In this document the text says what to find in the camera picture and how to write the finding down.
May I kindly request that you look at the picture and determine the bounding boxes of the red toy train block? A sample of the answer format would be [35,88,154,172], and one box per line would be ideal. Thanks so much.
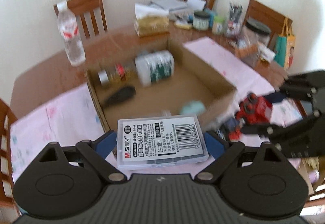
[227,93,273,141]

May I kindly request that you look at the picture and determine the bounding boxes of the large clear jar black lid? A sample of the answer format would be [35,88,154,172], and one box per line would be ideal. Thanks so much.
[237,17,271,49]

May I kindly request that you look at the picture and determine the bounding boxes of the dark blue toy block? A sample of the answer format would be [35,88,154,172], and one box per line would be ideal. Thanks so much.
[220,117,240,136]

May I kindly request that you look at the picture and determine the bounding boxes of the white medical bottle green label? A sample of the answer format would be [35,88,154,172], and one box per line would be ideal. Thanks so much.
[135,50,175,87]

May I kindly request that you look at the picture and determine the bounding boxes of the gold tissue pack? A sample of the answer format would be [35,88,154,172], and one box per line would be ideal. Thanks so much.
[134,4,170,37]

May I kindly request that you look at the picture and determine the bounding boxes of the glass bottle with gold capsules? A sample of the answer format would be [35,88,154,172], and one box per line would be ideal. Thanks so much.
[97,61,137,87]

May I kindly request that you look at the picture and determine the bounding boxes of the yellow sticky note pad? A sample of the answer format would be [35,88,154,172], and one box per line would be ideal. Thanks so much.
[174,21,193,31]

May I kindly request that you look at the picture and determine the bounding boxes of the small jar green lid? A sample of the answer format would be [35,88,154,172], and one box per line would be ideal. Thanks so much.
[211,15,226,35]

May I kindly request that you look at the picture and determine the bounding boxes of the colourful paper gift bag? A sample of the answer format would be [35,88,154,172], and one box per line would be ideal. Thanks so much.
[274,17,296,70]

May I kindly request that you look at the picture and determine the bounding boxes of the wooden chair at left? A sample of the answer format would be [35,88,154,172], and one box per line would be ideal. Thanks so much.
[1,99,20,216]

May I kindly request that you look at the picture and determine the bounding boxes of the light blue tape roll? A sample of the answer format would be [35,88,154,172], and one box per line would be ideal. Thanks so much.
[180,100,206,116]

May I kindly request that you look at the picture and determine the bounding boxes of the wooden chair behind table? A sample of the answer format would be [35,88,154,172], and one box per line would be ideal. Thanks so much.
[53,0,109,39]

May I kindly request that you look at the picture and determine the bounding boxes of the clear water bottle red label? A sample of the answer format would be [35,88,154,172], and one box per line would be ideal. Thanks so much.
[57,0,86,66]

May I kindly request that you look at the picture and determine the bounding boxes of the black oval case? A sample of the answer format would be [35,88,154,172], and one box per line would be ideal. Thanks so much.
[102,85,136,108]

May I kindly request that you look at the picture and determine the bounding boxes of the pens in holder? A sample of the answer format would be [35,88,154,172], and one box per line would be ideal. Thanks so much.
[225,3,243,37]

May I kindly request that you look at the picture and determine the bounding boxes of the glass jar black lid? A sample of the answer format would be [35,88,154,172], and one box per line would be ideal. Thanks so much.
[193,11,210,31]

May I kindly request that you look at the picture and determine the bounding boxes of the stack of white papers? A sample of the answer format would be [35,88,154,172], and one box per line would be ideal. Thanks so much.
[149,0,206,15]

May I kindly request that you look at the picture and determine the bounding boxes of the snack bar package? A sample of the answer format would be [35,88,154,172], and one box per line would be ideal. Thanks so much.
[235,44,258,59]

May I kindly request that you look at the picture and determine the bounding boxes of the clear plastic lead refill box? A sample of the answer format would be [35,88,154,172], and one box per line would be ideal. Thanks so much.
[116,115,209,170]

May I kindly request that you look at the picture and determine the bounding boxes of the brown cardboard box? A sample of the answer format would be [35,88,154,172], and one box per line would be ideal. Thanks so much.
[85,38,236,131]

